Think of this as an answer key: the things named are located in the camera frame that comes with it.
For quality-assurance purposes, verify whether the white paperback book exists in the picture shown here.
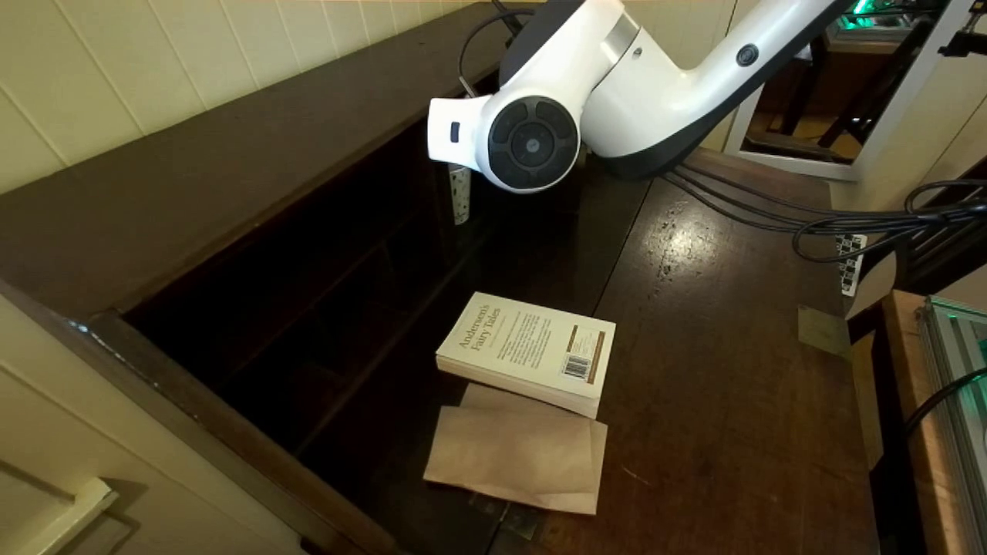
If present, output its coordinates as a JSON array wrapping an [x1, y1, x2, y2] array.
[[432, 289, 620, 423]]

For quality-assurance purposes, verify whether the dark wooden secretary desk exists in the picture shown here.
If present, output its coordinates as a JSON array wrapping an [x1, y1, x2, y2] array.
[[0, 0, 888, 555]]

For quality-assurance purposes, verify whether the brown wooden stool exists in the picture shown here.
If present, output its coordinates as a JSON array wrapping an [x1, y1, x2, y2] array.
[[753, 35, 907, 168]]

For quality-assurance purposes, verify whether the white power strip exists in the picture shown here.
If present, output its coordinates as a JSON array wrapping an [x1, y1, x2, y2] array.
[[836, 230, 873, 303]]

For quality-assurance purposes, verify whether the light wooden side table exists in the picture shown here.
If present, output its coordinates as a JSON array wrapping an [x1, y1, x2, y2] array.
[[879, 289, 987, 555]]

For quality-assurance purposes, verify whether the dark wooden chair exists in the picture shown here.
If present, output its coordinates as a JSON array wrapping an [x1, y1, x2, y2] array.
[[890, 151, 987, 299]]

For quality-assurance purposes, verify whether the white door frame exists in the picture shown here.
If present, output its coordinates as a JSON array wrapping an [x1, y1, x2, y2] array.
[[721, 0, 987, 210]]

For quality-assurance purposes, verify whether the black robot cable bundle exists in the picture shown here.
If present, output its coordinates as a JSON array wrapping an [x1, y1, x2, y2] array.
[[656, 165, 987, 264]]

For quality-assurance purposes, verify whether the thin black cable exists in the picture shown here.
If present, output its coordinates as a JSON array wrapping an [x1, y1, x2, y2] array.
[[900, 364, 987, 436]]

